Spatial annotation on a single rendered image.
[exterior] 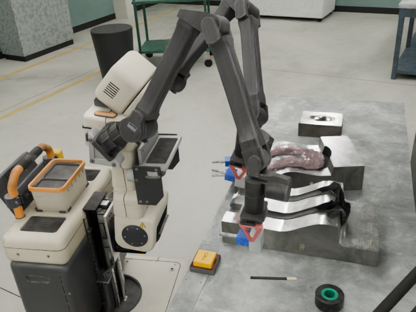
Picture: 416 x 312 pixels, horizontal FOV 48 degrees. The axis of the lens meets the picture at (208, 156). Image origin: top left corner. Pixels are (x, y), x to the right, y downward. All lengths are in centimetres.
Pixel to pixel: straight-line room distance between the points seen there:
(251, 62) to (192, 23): 36
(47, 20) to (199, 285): 624
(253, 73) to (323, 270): 67
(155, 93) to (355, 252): 78
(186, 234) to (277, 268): 151
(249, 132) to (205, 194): 210
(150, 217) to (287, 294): 61
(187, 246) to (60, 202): 121
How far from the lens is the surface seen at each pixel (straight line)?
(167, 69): 135
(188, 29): 132
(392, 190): 196
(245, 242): 142
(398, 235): 173
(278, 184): 128
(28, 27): 715
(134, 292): 227
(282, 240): 157
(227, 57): 128
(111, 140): 146
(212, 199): 329
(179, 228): 304
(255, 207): 133
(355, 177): 190
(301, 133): 231
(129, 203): 175
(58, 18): 753
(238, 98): 127
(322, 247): 156
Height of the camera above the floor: 183
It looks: 29 degrees down
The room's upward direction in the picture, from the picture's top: 4 degrees counter-clockwise
